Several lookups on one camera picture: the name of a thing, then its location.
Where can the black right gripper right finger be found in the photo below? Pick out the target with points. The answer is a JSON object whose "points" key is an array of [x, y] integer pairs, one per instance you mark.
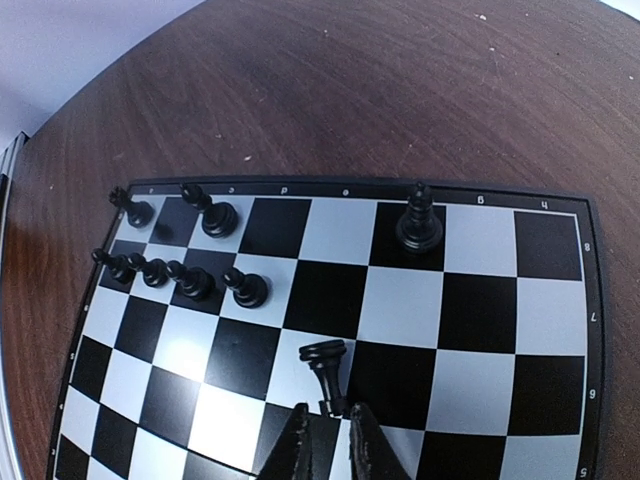
{"points": [[371, 455]]}

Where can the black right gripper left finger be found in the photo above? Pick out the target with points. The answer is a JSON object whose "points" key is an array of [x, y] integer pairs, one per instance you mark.
{"points": [[291, 456]]}

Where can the black chess pawn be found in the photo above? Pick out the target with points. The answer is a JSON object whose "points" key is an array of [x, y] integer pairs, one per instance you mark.
{"points": [[154, 272], [195, 283], [118, 265], [249, 290]]}

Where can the black white chessboard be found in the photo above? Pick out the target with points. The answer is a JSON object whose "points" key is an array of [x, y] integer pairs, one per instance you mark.
{"points": [[485, 358]]}

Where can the black chess bishop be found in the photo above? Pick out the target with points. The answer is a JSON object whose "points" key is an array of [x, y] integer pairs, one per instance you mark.
{"points": [[219, 219]]}

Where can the black chess king piece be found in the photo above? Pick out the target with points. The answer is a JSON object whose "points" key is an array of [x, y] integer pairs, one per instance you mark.
{"points": [[418, 230]]}

